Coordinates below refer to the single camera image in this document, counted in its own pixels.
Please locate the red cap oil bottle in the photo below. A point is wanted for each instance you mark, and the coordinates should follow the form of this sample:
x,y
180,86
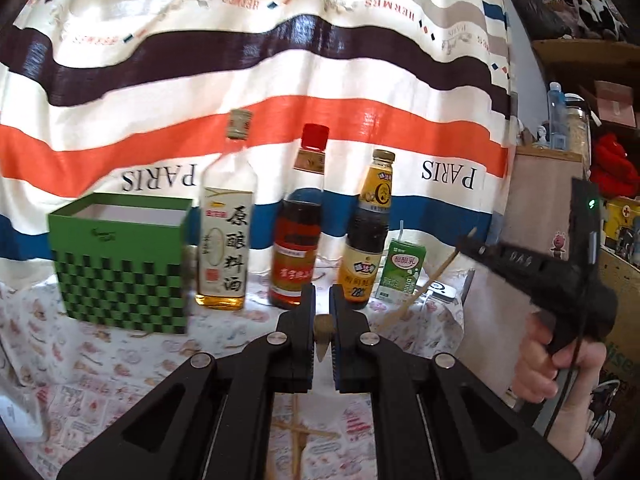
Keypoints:
x,y
297,240

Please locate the brown wooden chopstick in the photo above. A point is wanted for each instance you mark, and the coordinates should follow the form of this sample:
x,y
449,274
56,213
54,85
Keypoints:
x,y
323,332

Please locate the clear cooking wine bottle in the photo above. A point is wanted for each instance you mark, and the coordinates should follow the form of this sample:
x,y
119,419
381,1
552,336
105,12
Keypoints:
x,y
225,240

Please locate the green milk carton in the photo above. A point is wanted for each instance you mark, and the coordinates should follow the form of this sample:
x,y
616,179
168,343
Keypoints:
x,y
402,272

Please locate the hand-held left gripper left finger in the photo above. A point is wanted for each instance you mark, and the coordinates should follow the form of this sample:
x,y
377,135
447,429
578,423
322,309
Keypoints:
x,y
310,310

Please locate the wooden shelf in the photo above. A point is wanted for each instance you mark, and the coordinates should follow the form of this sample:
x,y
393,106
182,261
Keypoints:
x,y
590,55

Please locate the penguin plush toy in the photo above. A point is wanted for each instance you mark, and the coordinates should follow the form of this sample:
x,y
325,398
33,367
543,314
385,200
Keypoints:
x,y
597,7

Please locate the green checkered box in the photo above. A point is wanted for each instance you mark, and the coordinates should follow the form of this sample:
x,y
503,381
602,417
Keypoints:
x,y
120,270

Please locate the white charger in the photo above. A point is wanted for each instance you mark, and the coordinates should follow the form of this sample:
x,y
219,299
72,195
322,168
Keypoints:
x,y
442,292

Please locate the blue plastic bottle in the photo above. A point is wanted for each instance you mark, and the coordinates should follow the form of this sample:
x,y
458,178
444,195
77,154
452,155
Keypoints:
x,y
556,115

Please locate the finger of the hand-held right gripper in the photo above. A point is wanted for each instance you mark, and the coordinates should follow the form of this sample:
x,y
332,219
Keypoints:
x,y
515,256

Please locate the dark sauce bottle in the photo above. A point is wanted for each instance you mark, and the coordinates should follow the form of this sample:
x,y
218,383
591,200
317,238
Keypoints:
x,y
367,230

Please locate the person's right hand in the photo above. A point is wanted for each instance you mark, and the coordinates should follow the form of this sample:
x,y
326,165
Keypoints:
x,y
537,370

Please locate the striped cloth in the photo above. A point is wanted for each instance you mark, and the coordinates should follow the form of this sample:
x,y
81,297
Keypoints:
x,y
250,60

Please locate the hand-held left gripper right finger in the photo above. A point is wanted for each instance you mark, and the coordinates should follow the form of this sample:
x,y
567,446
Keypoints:
x,y
334,310

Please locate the red plush toy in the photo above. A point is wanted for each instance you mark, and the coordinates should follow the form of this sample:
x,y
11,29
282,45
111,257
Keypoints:
x,y
612,165

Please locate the beige cabinet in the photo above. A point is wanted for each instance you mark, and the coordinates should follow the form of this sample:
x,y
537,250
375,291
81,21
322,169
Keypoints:
x,y
542,195

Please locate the cardboard box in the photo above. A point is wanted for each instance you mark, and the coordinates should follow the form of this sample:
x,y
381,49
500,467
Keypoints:
x,y
616,105

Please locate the printed tablecloth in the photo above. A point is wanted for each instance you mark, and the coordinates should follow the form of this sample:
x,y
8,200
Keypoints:
x,y
100,375

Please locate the thin bamboo chopstick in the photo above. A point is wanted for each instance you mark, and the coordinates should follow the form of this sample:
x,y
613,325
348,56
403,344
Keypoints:
x,y
417,296

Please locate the person's right forearm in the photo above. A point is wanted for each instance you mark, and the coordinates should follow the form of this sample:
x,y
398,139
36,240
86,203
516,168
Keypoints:
x,y
585,425

